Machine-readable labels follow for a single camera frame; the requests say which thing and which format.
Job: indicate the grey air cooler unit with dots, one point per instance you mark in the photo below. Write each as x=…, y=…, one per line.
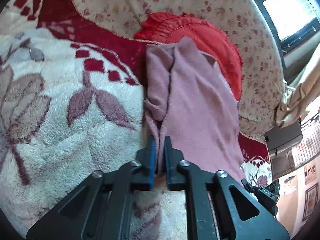
x=280, y=142

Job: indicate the red and white fleece blanket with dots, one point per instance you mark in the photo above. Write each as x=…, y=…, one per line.
x=73, y=101

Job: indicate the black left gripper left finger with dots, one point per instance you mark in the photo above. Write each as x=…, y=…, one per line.
x=100, y=207

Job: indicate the floral cream bedsheet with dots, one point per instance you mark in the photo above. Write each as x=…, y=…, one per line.
x=240, y=20

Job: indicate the metal window grille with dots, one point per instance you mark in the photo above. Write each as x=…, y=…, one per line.
x=308, y=148

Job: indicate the red ruffled cushion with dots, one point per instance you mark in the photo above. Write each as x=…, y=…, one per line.
x=168, y=28

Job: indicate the dark framed window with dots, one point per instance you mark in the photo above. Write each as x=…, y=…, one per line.
x=295, y=26

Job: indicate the beige curtain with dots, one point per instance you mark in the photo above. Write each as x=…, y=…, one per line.
x=298, y=95

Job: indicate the mauve pink small garment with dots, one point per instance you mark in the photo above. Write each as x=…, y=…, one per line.
x=189, y=100

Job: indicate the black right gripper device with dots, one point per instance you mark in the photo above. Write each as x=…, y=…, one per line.
x=266, y=196

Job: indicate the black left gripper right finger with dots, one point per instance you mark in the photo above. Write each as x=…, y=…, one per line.
x=218, y=207

